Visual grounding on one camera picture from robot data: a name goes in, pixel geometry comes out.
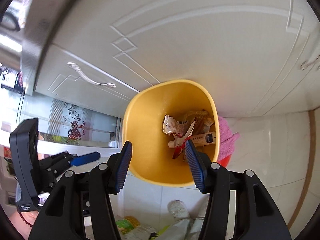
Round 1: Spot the red plastic basin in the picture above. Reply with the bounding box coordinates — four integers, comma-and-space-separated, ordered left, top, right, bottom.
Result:
217, 155, 231, 168

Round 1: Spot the silver cabinet handle right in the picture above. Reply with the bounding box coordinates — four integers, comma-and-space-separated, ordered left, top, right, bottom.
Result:
300, 55, 320, 70

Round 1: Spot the silver cabinet handle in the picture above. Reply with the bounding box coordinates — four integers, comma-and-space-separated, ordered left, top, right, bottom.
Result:
300, 55, 320, 70
67, 61, 117, 88

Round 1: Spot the person's left hand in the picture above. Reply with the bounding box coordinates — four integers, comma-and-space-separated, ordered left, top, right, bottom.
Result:
9, 210, 39, 239

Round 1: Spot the orange yellow wrapper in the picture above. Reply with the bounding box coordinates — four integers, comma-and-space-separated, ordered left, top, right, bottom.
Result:
182, 111, 214, 135

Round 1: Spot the red white wrapper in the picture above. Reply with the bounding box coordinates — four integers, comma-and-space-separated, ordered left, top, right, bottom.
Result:
168, 121, 196, 159

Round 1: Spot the silver cabinet handle left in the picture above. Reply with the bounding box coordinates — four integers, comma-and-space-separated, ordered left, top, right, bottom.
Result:
67, 61, 117, 88

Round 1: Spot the pink cloth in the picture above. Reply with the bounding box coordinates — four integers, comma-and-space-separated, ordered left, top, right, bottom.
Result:
217, 116, 240, 161

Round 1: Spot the yellow plastic trash bin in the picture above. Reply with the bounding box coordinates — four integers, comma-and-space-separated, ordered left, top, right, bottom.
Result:
122, 80, 220, 187

